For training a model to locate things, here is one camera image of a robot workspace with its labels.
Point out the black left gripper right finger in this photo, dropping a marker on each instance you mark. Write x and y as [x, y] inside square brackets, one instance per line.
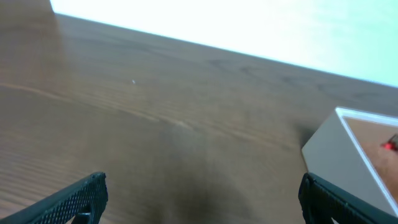
[324, 203]

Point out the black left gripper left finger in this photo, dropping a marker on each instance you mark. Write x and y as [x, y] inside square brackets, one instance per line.
[81, 202]

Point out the white cardboard box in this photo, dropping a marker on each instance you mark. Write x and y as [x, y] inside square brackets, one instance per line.
[347, 151]

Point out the red toy truck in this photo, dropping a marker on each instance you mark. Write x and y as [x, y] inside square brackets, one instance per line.
[391, 144]

